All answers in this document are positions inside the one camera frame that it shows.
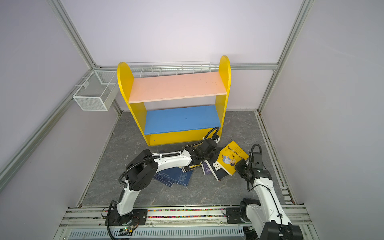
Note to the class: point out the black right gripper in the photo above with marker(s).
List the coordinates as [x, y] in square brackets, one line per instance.
[239, 165]

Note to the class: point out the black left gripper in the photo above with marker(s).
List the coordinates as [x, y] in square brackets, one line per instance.
[216, 154]

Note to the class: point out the yellow cartoon cover book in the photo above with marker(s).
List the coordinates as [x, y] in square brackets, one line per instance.
[230, 156]

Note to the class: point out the black wolf cover book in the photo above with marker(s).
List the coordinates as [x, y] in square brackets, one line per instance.
[214, 169]

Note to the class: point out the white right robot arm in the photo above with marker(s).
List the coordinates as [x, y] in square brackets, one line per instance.
[266, 213]

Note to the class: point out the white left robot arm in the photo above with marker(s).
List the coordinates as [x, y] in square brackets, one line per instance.
[142, 169]

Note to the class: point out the top dark blue booklet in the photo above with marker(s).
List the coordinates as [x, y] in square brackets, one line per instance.
[176, 175]

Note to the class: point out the dark blue booklet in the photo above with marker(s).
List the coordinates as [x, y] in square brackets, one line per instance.
[176, 175]
[164, 181]

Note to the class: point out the lower dark blue booklet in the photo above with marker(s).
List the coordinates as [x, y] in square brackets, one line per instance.
[164, 181]

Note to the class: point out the yellow wooden bookshelf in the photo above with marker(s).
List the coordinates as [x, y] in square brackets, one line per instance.
[177, 108]

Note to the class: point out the green circuit board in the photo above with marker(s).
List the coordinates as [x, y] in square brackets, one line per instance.
[125, 232]

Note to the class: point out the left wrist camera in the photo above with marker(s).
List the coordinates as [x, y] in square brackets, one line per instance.
[216, 138]

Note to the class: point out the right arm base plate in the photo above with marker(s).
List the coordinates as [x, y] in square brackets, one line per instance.
[235, 215]

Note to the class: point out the white slotted cable duct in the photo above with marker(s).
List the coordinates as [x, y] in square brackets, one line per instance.
[188, 233]

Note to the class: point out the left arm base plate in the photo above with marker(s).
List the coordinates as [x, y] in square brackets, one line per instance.
[136, 217]

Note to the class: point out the white mesh wire basket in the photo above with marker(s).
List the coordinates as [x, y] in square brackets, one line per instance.
[98, 91]

